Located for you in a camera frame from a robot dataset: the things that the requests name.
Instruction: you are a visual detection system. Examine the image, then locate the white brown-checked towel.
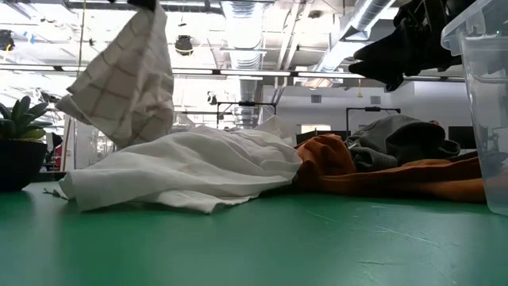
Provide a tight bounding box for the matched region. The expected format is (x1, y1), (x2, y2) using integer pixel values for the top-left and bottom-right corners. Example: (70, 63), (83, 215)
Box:
(55, 3), (176, 149)

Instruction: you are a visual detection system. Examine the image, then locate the clear plastic bin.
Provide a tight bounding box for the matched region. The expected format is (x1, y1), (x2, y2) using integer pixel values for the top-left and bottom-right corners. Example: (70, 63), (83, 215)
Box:
(440, 0), (508, 217)

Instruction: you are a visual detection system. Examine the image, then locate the dark grey towel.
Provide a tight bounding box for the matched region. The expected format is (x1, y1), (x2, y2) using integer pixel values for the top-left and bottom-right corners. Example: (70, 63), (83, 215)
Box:
(344, 114), (479, 172)

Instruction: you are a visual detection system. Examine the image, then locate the grey white-checked towel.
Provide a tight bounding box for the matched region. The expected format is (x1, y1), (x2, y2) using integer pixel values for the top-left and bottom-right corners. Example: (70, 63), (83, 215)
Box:
(348, 145), (400, 172)

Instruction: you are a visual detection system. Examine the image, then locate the plain white towel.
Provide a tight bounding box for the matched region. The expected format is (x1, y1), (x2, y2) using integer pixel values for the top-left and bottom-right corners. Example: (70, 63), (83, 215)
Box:
(59, 114), (304, 215)

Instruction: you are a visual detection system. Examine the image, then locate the orange towel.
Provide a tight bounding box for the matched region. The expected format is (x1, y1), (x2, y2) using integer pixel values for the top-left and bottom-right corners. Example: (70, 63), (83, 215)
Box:
(293, 133), (487, 204)

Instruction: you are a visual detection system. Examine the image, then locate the black monitor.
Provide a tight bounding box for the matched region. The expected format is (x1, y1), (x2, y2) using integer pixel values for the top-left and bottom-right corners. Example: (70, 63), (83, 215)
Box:
(448, 126), (477, 151)

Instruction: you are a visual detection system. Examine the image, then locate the long ceiling light bar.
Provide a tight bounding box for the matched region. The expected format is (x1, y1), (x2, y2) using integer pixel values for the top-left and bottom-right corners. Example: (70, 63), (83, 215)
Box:
(0, 63), (465, 83)

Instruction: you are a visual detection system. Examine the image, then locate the black ceiling device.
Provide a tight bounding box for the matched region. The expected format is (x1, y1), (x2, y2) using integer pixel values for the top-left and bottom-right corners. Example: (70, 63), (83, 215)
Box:
(0, 29), (16, 52)

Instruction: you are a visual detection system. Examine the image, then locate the green succulent plant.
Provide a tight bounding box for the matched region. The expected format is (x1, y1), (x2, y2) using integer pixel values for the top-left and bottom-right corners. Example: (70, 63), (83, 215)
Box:
(0, 94), (53, 142)

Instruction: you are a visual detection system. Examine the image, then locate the black plant pot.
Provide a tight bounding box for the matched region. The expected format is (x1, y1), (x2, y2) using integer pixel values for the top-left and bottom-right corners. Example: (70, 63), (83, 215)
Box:
(0, 137), (49, 193)

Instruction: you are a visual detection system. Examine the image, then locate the green table mat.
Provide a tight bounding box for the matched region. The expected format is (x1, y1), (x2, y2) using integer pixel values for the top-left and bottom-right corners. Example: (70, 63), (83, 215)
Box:
(0, 180), (508, 286)

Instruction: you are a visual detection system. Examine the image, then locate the black ceiling camera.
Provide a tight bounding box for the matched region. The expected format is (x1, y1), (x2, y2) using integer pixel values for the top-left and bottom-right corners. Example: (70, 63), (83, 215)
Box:
(174, 34), (194, 56)

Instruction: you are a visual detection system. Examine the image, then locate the hanging yellow cord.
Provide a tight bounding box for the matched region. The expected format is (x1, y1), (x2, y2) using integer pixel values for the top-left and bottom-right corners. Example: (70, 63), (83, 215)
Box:
(73, 0), (87, 76)

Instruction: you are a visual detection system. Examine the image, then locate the silver ribbed ceiling duct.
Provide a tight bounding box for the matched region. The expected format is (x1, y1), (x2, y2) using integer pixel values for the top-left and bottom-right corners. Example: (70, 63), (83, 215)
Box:
(220, 0), (267, 130)

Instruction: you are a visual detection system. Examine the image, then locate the black metal frame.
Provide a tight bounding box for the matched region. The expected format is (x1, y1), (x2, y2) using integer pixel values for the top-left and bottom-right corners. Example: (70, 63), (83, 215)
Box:
(345, 106), (402, 138)
(216, 100), (278, 130)

